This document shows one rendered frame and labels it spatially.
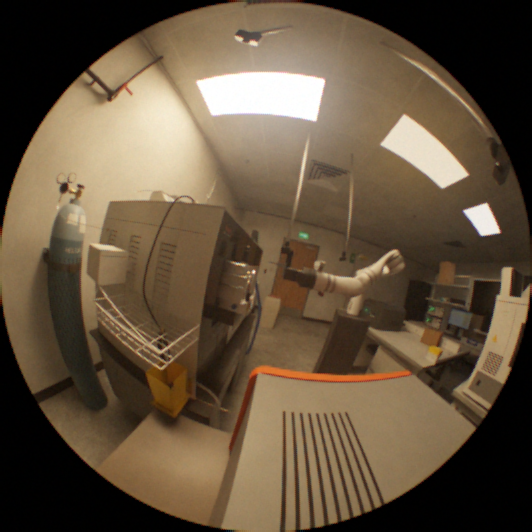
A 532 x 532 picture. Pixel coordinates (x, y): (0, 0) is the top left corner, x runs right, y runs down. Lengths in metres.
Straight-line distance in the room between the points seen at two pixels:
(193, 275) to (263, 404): 0.36
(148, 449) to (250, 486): 0.49
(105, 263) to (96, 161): 0.99
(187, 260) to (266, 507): 0.50
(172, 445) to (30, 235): 1.26
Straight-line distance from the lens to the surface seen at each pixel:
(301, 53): 1.52
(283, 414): 0.24
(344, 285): 0.60
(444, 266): 3.84
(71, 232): 0.97
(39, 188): 1.32
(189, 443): 0.65
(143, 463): 0.64
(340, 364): 1.25
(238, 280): 0.54
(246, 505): 0.19
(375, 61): 1.54
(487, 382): 1.17
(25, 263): 1.35
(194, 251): 0.45
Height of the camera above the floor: 1.31
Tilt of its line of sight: 1 degrees down
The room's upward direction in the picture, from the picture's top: 13 degrees clockwise
